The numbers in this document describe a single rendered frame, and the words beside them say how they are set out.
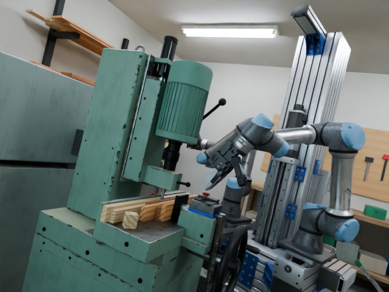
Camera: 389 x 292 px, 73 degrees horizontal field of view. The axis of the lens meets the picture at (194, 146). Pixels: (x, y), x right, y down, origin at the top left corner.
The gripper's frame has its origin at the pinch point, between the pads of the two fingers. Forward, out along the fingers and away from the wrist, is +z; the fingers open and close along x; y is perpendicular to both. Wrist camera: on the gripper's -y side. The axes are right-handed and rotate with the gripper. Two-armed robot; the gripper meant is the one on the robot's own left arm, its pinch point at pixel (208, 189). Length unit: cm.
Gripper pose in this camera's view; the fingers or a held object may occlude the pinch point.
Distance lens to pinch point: 105.7
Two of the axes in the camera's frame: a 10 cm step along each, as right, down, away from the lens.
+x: -4.1, -1.0, -9.1
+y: -6.5, -6.7, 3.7
